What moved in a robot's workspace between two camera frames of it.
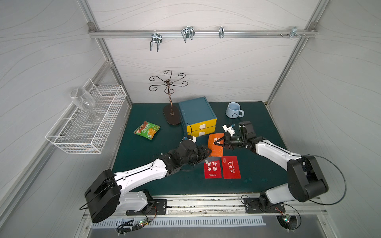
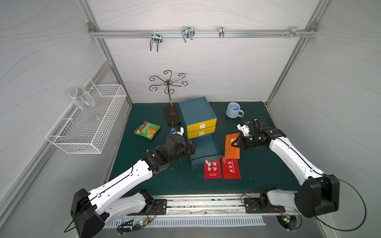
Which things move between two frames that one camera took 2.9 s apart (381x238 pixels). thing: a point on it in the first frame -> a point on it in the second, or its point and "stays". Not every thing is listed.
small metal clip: (221, 31) stays
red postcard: (212, 169) stays
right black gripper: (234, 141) -> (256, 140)
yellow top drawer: (201, 125) stays
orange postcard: (217, 150) -> (231, 151)
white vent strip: (147, 223) stays
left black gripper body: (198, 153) -> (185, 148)
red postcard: (231, 169) stays
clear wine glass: (80, 96) stays
